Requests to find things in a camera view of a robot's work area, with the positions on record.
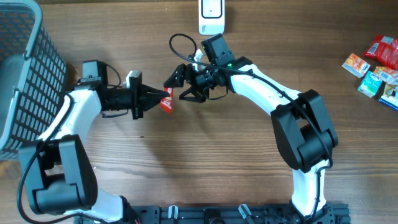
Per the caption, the red candy bag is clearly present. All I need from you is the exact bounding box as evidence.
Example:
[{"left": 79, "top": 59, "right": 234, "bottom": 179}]
[{"left": 364, "top": 35, "right": 397, "bottom": 70}]

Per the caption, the black right camera cable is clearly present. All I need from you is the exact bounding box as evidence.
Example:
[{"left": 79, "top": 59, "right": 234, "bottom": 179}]
[{"left": 169, "top": 33, "right": 333, "bottom": 222}]

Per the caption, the teal small box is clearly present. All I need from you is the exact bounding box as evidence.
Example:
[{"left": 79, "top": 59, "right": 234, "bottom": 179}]
[{"left": 357, "top": 71, "right": 383, "bottom": 98}]

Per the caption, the white cream snack bag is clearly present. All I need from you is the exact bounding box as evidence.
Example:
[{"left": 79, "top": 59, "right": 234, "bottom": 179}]
[{"left": 378, "top": 83, "right": 398, "bottom": 111}]

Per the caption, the red stick sachet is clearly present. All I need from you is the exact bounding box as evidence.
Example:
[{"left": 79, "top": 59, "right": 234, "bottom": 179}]
[{"left": 160, "top": 87, "right": 174, "bottom": 114}]

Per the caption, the white barcode scanner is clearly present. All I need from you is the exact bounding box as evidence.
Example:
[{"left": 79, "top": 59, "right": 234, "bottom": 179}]
[{"left": 198, "top": 0, "right": 225, "bottom": 35}]

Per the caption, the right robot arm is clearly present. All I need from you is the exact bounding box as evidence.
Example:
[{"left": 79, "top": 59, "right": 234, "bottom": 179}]
[{"left": 164, "top": 34, "right": 338, "bottom": 223}]

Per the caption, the black camera cable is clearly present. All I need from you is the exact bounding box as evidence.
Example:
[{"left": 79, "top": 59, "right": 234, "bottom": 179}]
[
  {"left": 169, "top": 33, "right": 333, "bottom": 222},
  {"left": 16, "top": 62, "right": 131, "bottom": 224}
]

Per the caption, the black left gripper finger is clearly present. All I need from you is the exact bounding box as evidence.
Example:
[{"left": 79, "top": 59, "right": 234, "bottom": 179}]
[
  {"left": 141, "top": 84, "right": 170, "bottom": 97},
  {"left": 141, "top": 95, "right": 168, "bottom": 111}
]

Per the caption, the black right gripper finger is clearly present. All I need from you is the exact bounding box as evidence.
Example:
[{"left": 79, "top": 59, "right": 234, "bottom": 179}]
[
  {"left": 164, "top": 63, "right": 187, "bottom": 88},
  {"left": 179, "top": 86, "right": 206, "bottom": 103}
]

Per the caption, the grey plastic mesh basket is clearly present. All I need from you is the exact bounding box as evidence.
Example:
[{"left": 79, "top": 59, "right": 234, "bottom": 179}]
[{"left": 1, "top": 1, "right": 68, "bottom": 160}]

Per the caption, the black left camera cable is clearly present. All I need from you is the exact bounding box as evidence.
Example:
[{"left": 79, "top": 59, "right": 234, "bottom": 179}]
[{"left": 16, "top": 62, "right": 131, "bottom": 224}]

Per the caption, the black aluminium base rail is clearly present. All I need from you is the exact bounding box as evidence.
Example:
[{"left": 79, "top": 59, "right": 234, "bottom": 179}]
[{"left": 130, "top": 203, "right": 352, "bottom": 224}]

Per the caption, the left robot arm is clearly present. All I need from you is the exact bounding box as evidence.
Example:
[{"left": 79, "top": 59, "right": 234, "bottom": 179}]
[{"left": 16, "top": 60, "right": 170, "bottom": 223}]

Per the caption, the orange small box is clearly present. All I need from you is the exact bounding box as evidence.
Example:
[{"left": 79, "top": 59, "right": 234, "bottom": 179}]
[
  {"left": 342, "top": 54, "right": 370, "bottom": 78},
  {"left": 374, "top": 66, "right": 397, "bottom": 85}
]

